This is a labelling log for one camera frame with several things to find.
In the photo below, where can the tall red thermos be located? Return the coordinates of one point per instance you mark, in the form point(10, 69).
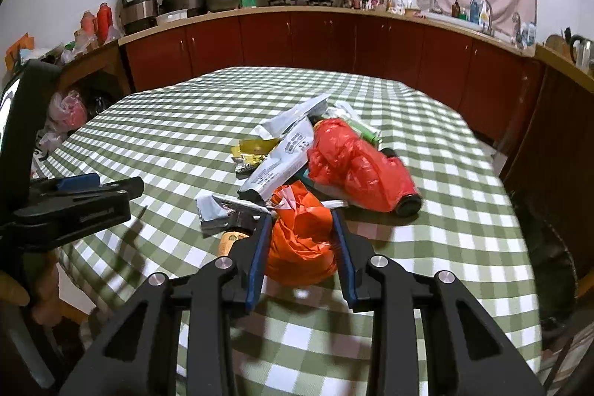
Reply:
point(104, 22)

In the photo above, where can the red plastic bag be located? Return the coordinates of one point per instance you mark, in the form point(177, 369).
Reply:
point(352, 164)

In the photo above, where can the small steel tap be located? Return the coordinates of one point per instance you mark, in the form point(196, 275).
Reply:
point(516, 27)

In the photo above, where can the brown glass bottle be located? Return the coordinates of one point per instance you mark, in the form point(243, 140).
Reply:
point(456, 9)

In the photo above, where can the orange plastic bag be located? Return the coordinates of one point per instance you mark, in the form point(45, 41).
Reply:
point(297, 247)

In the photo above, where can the brown wooden side cabinet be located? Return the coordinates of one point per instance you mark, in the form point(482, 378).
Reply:
point(552, 122)

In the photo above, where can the person's left hand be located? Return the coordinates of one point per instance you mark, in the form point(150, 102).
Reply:
point(46, 294)

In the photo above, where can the teal tube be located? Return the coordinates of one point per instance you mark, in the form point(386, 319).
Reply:
point(304, 182)

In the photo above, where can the green checked tablecloth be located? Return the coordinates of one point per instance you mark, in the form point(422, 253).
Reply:
point(185, 122)

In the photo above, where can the yellow snack bag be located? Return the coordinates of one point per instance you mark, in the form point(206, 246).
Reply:
point(253, 148)

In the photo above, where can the pink plastic bag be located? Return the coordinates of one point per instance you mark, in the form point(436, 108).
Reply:
point(69, 110)

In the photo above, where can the green white wrapper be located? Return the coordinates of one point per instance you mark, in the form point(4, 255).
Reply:
point(366, 129)

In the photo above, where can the steel kettle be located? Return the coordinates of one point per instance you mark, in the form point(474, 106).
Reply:
point(582, 50)

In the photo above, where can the blue dish soap bottle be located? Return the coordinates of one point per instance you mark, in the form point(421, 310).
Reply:
point(474, 13)

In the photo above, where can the grey plastic wrapper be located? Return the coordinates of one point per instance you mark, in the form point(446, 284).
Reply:
point(218, 210)

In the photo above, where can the white printed pouch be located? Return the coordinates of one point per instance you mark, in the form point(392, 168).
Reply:
point(283, 159)

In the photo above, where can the black bottle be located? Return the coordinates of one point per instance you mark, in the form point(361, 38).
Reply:
point(409, 206)

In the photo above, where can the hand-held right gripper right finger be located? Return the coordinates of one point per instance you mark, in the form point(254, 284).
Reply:
point(342, 247)

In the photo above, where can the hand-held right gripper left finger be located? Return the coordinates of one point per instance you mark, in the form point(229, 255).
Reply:
point(259, 259)

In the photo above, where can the black cooking pot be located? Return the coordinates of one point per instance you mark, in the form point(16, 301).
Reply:
point(184, 0)

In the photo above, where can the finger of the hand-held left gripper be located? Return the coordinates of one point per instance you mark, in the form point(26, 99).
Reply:
point(116, 187)
point(88, 217)

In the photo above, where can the rice cooker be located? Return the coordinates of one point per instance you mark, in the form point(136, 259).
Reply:
point(138, 6)

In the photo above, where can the grey plastic mailer bag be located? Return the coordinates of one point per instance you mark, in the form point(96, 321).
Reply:
point(297, 113)

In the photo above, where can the curved steel faucet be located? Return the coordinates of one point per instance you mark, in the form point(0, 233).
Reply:
point(485, 11)

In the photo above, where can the red-brown lower cabinets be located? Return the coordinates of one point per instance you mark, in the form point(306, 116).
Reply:
point(278, 48)

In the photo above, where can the dark lidded pot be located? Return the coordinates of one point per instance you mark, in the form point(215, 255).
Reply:
point(223, 0)

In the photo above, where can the orange thermos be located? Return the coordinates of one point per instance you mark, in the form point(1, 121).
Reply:
point(88, 24)

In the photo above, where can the black trash bin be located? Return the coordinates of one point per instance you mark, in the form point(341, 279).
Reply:
point(550, 257)

